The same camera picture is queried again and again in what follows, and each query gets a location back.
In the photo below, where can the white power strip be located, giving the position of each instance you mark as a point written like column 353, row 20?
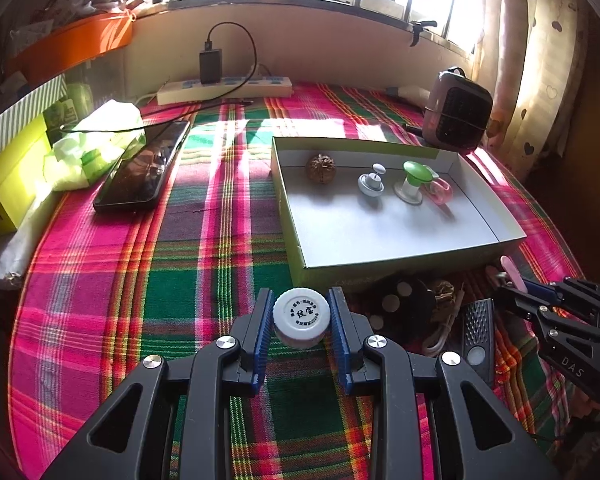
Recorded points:
column 225, row 91

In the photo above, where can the white paper sheet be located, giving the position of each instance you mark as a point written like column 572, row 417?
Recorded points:
column 10, row 255

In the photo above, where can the yellow box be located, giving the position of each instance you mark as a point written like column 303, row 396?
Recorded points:
column 15, row 180

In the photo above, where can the white tube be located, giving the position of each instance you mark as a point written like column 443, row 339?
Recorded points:
column 407, row 91

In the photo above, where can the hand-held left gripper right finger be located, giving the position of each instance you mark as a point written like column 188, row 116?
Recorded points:
column 341, row 340

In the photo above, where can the green-topped white stopper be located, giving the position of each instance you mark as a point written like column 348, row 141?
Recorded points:
column 412, row 180

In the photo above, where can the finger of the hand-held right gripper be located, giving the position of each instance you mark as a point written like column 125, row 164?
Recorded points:
column 525, row 305
column 580, row 292

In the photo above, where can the green and white packet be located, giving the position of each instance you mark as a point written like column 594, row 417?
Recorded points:
column 92, row 152

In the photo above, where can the white round bottle cap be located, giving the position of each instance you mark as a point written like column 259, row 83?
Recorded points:
column 301, row 317

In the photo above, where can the black window clip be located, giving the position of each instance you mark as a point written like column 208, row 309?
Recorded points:
column 420, row 27

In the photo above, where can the heart print curtain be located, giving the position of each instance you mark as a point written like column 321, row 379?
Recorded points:
column 540, row 60

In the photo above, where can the striped box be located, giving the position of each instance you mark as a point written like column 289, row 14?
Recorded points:
column 25, row 105

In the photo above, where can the white knob stopper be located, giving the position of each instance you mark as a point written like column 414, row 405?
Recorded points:
column 372, row 182

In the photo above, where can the black oval device white buttons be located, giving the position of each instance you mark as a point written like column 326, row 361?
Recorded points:
column 397, row 302

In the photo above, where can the pink clip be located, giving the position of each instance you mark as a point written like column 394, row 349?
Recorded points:
column 437, row 191

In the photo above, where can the orange tray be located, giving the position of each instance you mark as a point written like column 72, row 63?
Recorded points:
column 70, row 47

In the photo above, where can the small grey heater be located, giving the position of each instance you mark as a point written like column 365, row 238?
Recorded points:
column 457, row 115

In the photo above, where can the brown walnut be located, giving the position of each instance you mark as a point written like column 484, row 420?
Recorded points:
column 442, row 292
column 321, row 166

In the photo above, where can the black smartphone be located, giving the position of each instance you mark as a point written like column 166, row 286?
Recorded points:
column 142, row 170

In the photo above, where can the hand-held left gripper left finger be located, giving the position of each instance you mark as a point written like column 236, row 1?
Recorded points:
column 262, row 340

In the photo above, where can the shallow cardboard box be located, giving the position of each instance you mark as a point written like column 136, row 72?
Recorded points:
column 380, row 230

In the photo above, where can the plaid tablecloth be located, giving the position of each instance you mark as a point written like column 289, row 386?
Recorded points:
column 205, row 260

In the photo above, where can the black rectangular flashlight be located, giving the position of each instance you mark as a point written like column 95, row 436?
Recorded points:
column 477, row 345

